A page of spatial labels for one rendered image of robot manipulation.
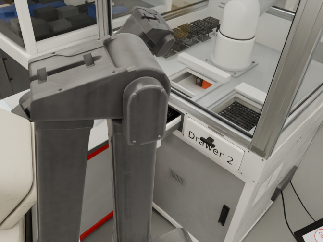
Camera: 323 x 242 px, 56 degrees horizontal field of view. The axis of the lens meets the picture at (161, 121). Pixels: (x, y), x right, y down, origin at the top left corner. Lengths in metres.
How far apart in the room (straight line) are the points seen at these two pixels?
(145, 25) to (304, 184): 2.06
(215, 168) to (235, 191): 0.14
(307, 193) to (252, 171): 1.28
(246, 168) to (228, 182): 0.17
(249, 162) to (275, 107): 0.29
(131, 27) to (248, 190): 0.88
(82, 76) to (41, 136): 0.07
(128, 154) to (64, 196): 0.09
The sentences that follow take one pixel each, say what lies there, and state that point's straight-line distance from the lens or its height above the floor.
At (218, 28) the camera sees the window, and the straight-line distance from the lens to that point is 1.12.
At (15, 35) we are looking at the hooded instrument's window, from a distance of 1.96.
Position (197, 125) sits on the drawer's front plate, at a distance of 1.31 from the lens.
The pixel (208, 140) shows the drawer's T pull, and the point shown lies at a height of 0.91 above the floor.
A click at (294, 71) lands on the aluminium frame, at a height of 1.32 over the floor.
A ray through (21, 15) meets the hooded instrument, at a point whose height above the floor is 1.14.
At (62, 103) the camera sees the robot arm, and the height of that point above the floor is 1.60.
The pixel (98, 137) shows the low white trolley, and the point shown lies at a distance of 1.48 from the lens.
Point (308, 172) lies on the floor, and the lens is 2.69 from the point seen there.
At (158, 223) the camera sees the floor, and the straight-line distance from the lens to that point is 2.07.
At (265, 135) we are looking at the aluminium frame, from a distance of 1.16.
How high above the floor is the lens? 1.76
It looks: 40 degrees down
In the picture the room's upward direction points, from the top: 5 degrees clockwise
